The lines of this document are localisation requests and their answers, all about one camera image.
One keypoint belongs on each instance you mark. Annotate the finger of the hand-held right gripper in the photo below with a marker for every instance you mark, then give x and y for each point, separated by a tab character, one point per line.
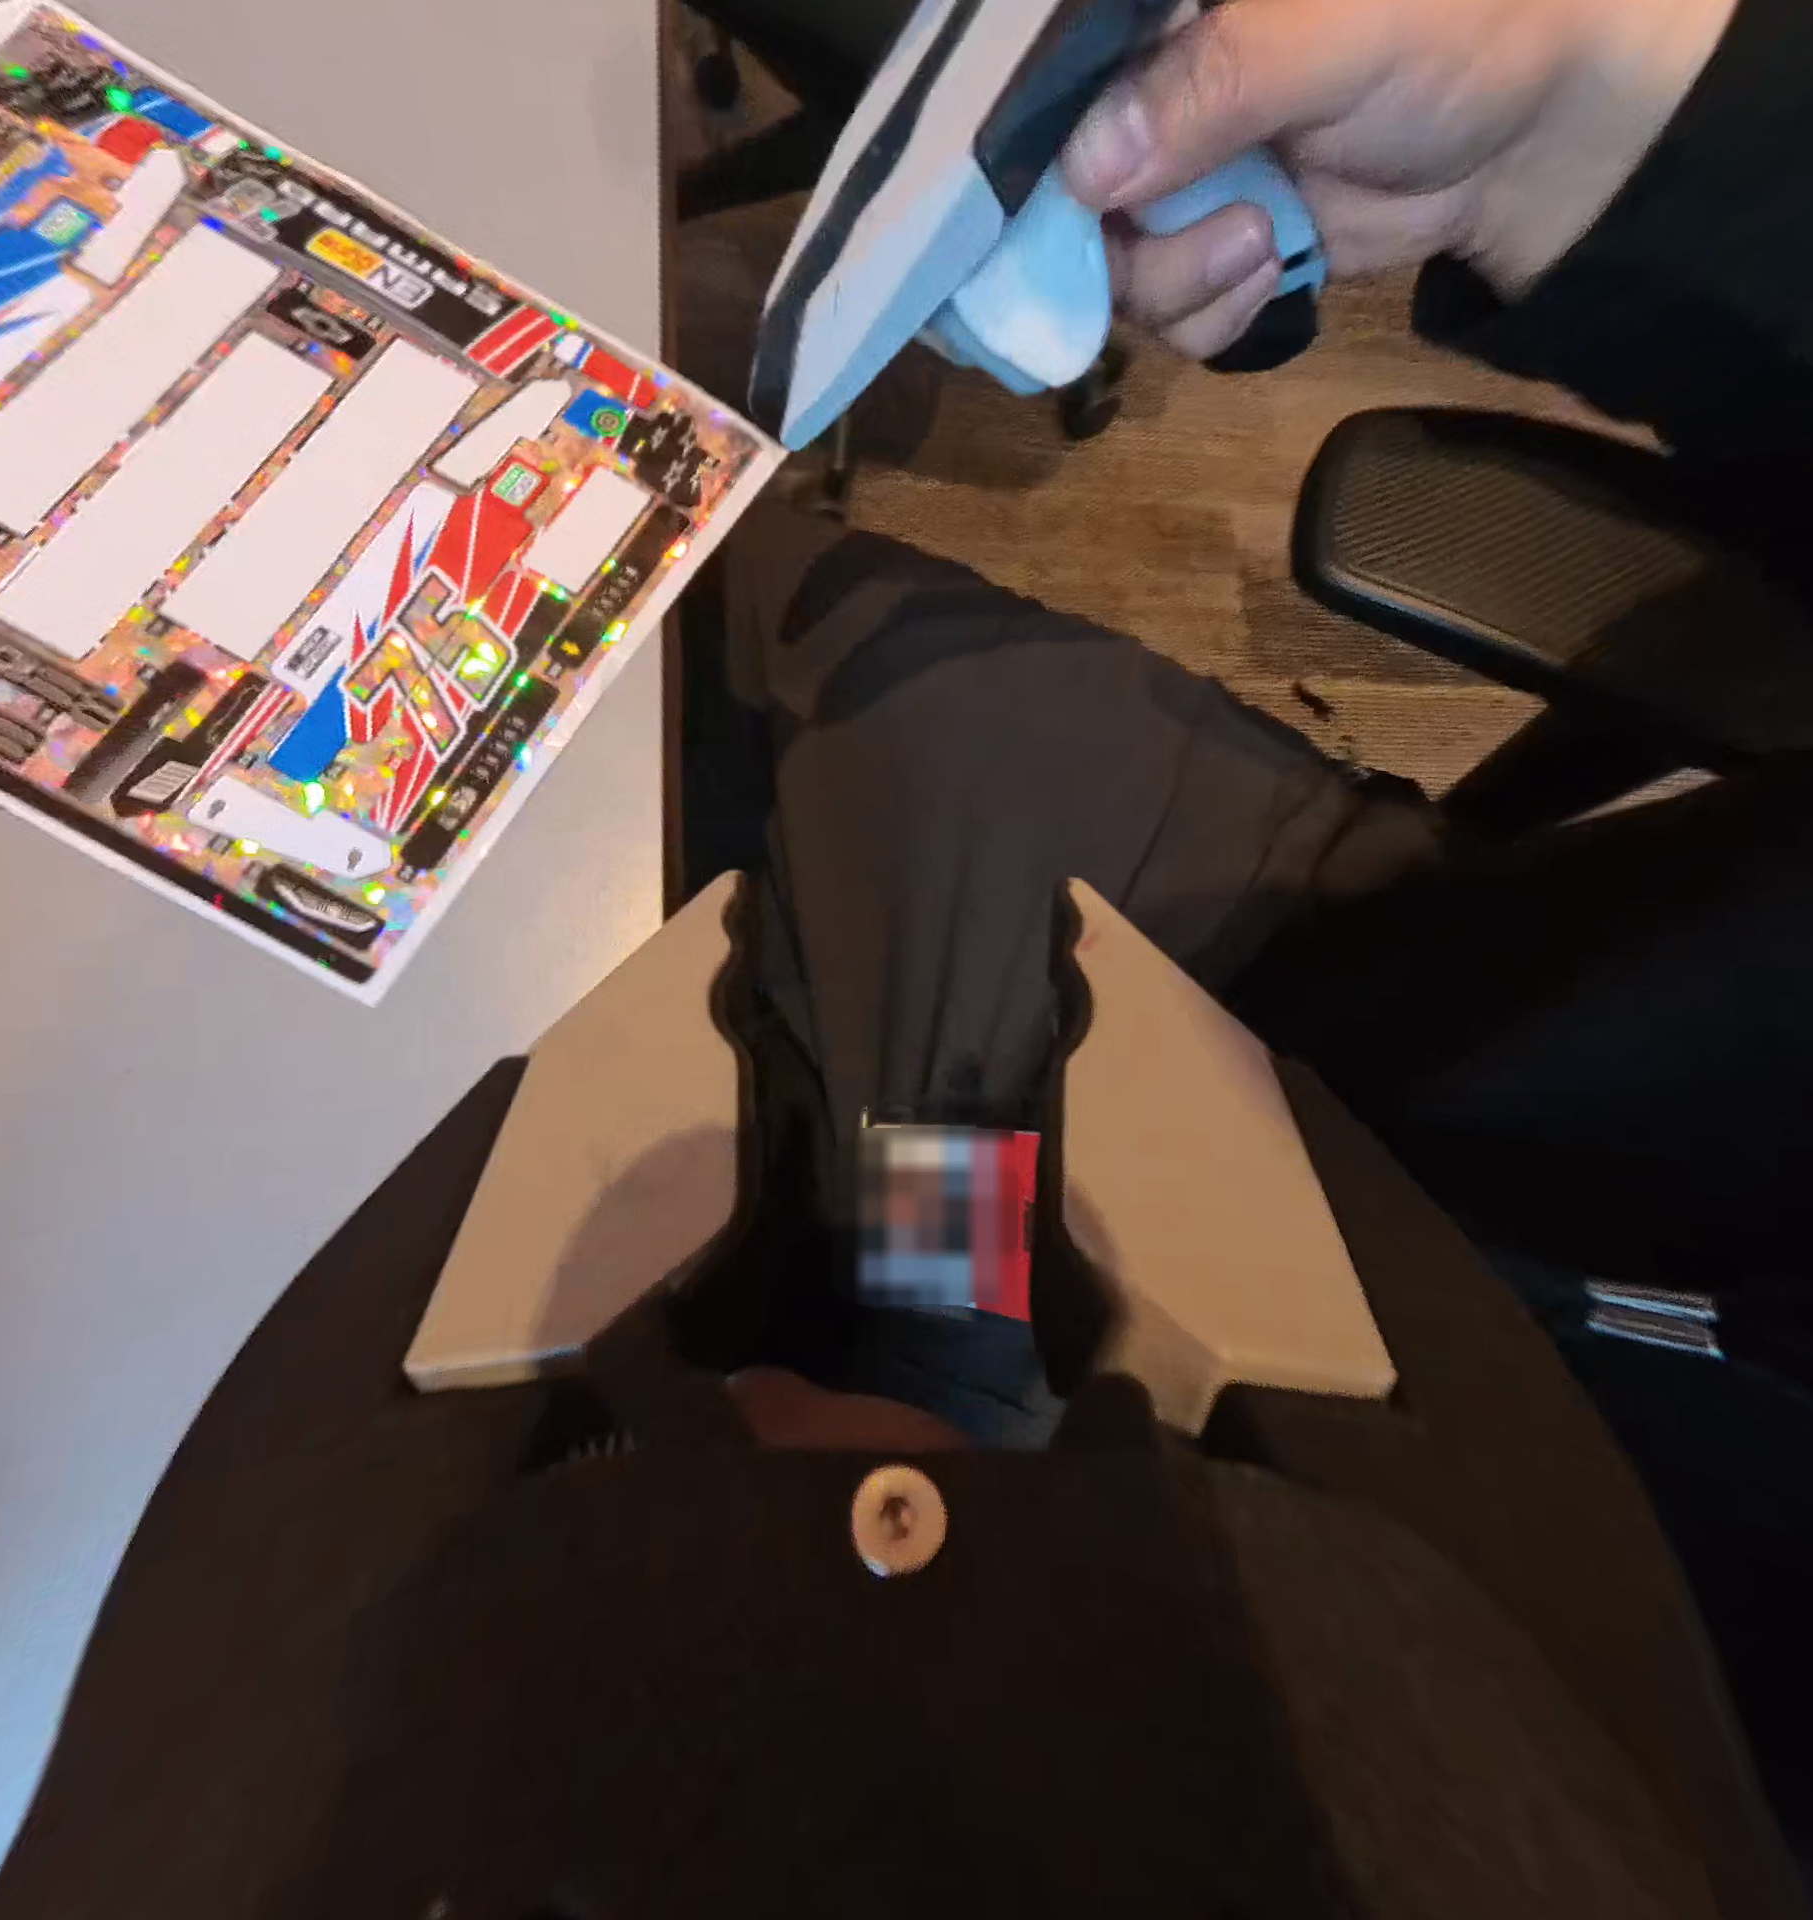
891	240

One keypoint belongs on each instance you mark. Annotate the black office chair armrest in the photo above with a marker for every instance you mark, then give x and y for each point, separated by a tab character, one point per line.
1521	554

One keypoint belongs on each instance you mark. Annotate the glittery sticker sheet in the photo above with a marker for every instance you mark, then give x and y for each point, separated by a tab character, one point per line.
247	451

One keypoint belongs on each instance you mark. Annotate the red badge card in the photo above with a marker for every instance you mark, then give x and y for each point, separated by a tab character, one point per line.
1015	1231

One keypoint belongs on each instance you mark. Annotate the person's grey trousers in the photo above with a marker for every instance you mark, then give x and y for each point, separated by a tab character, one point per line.
966	781

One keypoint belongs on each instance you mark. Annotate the person's right hand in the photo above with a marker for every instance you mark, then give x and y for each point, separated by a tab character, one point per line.
1444	120

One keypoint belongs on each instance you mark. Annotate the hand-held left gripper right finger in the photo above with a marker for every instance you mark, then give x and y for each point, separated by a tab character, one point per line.
1221	1201

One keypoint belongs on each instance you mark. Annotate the person's right forearm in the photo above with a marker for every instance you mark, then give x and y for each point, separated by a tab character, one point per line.
1745	224

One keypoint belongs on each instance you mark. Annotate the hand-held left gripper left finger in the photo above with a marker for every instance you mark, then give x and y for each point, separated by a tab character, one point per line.
591	1170

